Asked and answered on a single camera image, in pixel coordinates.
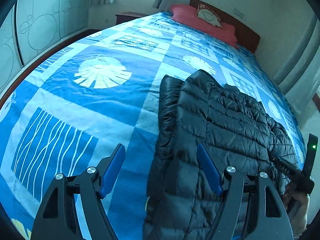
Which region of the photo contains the black quilted down jacket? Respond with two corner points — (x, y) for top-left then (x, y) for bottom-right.
(143, 70), (298, 239)

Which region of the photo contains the person's right hand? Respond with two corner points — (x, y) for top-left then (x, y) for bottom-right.
(283, 182), (310, 238)

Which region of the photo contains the blue patterned bed sheet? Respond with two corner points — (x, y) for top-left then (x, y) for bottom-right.
(1, 12), (306, 239)

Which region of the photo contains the dark wooden headboard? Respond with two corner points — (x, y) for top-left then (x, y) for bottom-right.
(189, 0), (261, 54)

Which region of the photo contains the small cream patterned cushion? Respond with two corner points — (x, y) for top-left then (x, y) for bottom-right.
(196, 3), (222, 29)

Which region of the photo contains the red pillow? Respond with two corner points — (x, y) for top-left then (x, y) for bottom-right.
(170, 4), (238, 48)

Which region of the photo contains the white glass sliding wardrobe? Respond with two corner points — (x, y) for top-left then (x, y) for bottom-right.
(1, 0), (89, 90)

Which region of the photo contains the dark wooden nightstand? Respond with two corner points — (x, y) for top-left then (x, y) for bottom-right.
(116, 12), (147, 25)

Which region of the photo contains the white wall socket plate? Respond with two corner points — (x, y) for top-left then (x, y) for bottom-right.
(233, 8), (244, 19)

